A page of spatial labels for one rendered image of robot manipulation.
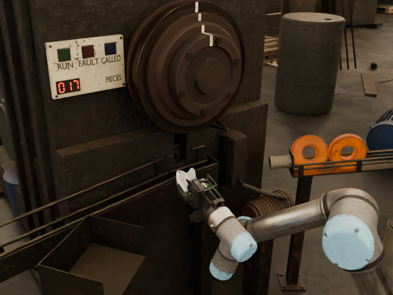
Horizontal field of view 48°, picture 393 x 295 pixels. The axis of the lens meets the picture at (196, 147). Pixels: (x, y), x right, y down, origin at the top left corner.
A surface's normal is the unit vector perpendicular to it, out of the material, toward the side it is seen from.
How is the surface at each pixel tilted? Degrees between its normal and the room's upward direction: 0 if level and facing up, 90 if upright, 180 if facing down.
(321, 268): 0
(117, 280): 5
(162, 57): 66
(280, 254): 0
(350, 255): 88
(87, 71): 90
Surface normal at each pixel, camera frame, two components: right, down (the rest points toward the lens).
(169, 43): -0.25, -0.25
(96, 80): 0.58, 0.36
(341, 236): -0.47, 0.34
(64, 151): 0.01, -0.90
